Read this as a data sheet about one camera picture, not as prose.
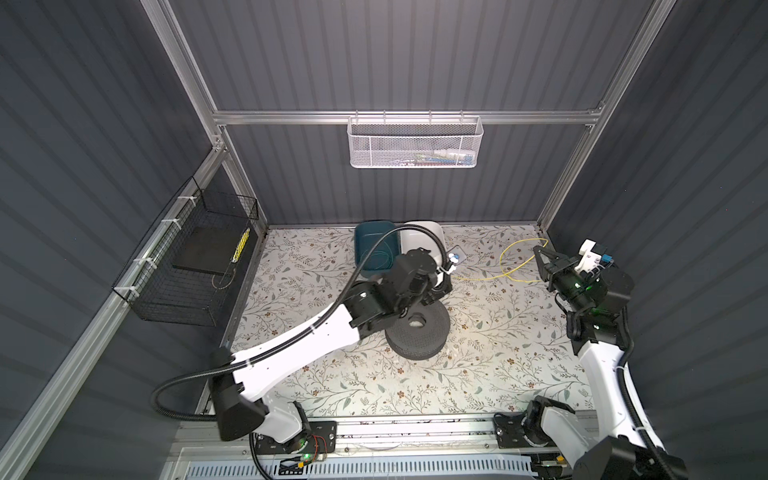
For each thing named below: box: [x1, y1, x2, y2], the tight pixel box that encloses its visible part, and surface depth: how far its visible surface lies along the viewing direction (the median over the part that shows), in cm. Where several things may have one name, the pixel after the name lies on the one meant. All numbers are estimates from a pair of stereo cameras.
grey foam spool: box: [385, 300, 451, 361], surface depth 89 cm
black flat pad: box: [172, 226, 248, 274], surface depth 77 cm
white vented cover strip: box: [184, 459, 535, 480], surface depth 72 cm
